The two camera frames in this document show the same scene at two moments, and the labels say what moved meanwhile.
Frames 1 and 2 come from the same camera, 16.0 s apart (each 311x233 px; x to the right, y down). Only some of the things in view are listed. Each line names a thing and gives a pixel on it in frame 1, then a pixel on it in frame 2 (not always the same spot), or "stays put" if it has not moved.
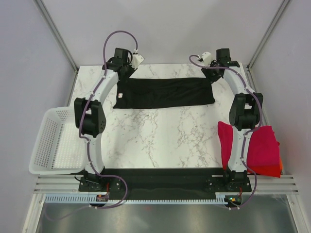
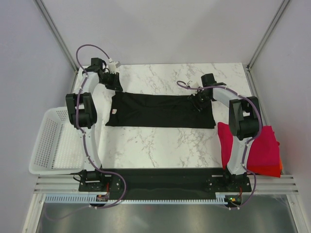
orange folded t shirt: (281, 166) stays put
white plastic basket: (59, 148) stays put
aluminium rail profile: (53, 184) stays put
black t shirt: (131, 92) → (152, 110)
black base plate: (162, 184) stays put
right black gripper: (206, 72) → (194, 100)
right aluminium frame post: (283, 5) stays put
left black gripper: (132, 70) → (116, 85)
